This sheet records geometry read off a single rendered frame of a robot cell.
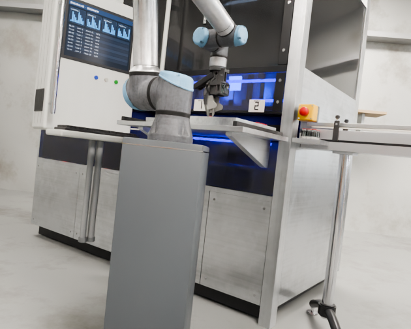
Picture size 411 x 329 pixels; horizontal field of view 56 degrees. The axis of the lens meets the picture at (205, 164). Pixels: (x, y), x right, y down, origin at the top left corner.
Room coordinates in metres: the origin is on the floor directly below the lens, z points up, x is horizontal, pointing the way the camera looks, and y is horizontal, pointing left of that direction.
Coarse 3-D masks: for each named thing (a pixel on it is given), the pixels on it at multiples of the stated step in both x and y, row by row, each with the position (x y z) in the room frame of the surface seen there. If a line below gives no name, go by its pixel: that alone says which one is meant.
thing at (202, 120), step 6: (192, 120) 1.60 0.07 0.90; (198, 120) 1.58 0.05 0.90; (204, 120) 1.56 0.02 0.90; (210, 120) 1.54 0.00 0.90; (216, 120) 1.53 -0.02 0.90; (222, 120) 1.51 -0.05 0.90; (228, 120) 1.49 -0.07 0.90; (234, 120) 1.47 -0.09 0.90; (240, 120) 1.50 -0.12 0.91; (246, 120) 1.53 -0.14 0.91; (258, 126) 1.62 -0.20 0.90; (264, 126) 1.66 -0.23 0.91
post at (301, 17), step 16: (304, 0) 1.74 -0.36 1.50; (304, 16) 1.74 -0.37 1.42; (304, 32) 1.74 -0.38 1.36; (304, 48) 1.76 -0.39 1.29; (288, 64) 1.77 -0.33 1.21; (304, 64) 1.78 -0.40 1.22; (288, 80) 1.76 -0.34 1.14; (288, 96) 1.76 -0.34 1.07; (288, 112) 1.75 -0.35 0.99; (288, 128) 1.75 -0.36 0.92; (288, 144) 1.74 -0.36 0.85; (288, 160) 1.74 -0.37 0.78; (288, 176) 1.75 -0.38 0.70; (288, 192) 1.77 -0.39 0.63; (272, 208) 1.77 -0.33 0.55; (288, 208) 1.78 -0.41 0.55; (272, 224) 1.76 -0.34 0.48; (272, 240) 1.76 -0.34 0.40; (272, 256) 1.75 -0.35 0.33; (272, 272) 1.75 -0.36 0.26; (272, 288) 1.74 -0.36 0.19; (272, 304) 1.74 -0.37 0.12; (272, 320) 1.75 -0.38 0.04
